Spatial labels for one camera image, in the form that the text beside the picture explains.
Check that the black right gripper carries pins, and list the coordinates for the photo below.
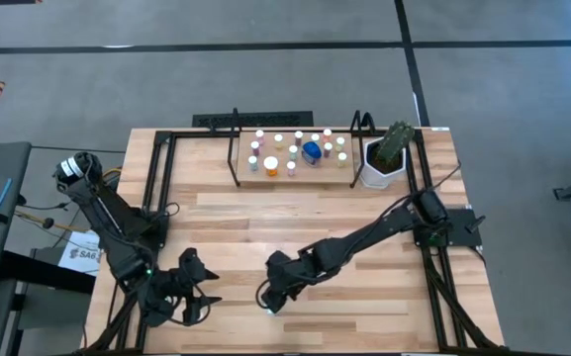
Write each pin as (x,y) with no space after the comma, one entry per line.
(280,277)

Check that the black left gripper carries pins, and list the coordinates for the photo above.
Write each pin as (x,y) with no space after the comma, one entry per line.
(166,296)

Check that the large white labelled bottle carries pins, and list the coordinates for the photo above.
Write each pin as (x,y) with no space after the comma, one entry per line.
(271,312)

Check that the large orange pill bottle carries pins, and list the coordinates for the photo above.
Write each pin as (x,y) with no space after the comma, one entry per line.
(270,164)

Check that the blue pill vial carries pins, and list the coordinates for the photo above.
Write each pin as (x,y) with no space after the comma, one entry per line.
(253,160)

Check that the green pill vial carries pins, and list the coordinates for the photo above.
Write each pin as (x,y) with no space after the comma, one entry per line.
(293,150)

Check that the purple pill vial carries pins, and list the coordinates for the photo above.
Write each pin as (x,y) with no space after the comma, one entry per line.
(255,146)

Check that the jar with blue lid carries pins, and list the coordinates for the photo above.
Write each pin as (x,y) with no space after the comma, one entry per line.
(311,151)

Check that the yellow pill vial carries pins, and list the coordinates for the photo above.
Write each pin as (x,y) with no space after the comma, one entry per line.
(342,158)
(278,139)

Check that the small clear vial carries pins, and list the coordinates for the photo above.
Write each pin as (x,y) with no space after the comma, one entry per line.
(340,142)
(315,137)

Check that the orange-red pill vial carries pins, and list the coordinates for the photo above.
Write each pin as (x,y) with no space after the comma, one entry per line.
(327,133)

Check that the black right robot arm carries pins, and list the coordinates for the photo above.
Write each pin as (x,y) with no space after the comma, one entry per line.
(364,237)

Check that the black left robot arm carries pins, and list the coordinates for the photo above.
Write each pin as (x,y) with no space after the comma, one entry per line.
(107,217)

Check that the white printed paper sheet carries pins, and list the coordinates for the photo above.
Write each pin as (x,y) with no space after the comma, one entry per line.
(79,254)

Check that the black desk bar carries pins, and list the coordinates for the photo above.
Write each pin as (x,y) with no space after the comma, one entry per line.
(42,274)

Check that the white planter pot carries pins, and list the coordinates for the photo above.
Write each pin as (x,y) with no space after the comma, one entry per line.
(371,178)

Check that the black floor vent grille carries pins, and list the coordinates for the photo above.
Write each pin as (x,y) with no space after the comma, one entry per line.
(265,119)

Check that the white label sticker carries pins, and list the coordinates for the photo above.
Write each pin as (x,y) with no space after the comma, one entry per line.
(440,129)

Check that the black aluminium table frame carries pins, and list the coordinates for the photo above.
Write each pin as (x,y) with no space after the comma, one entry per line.
(201,134)

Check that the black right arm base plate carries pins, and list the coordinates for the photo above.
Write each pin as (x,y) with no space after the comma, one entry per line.
(463,232)

